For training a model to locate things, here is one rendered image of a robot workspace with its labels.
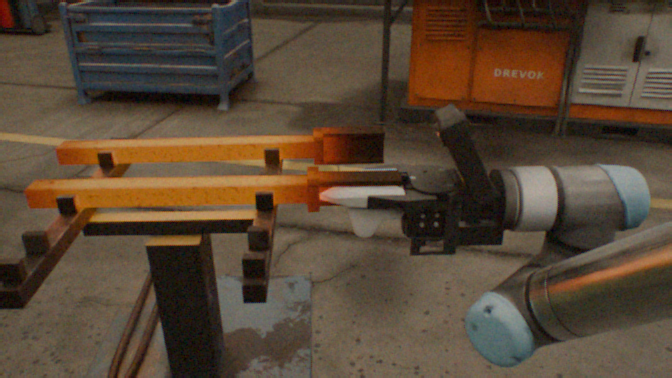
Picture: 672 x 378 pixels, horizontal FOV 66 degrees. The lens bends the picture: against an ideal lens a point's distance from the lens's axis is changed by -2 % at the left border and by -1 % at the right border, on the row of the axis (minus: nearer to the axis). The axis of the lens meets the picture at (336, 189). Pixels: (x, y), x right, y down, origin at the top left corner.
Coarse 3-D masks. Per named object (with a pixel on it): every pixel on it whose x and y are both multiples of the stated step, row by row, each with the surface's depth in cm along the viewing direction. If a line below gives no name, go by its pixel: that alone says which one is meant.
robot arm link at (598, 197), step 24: (552, 168) 59; (576, 168) 59; (600, 168) 59; (624, 168) 59; (576, 192) 57; (600, 192) 57; (624, 192) 57; (648, 192) 57; (576, 216) 57; (600, 216) 57; (624, 216) 57; (576, 240) 59; (600, 240) 59
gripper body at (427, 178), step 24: (408, 168) 61; (432, 168) 61; (504, 168) 60; (432, 192) 55; (456, 192) 56; (504, 192) 57; (408, 216) 62; (432, 216) 58; (456, 216) 57; (480, 216) 60; (504, 216) 57; (432, 240) 58; (456, 240) 58; (480, 240) 60
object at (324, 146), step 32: (320, 128) 71; (352, 128) 69; (64, 160) 67; (96, 160) 67; (128, 160) 67; (160, 160) 68; (192, 160) 68; (224, 160) 68; (320, 160) 68; (352, 160) 70
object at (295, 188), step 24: (312, 168) 59; (24, 192) 56; (48, 192) 56; (72, 192) 56; (96, 192) 56; (120, 192) 56; (144, 192) 56; (168, 192) 56; (192, 192) 57; (216, 192) 57; (240, 192) 57; (288, 192) 57; (312, 192) 56
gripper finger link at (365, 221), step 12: (324, 192) 58; (336, 192) 57; (348, 192) 56; (360, 192) 56; (372, 192) 56; (384, 192) 56; (396, 192) 56; (348, 204) 57; (360, 204) 56; (360, 216) 58; (372, 216) 58; (384, 216) 58; (396, 216) 58; (360, 228) 58; (372, 228) 58
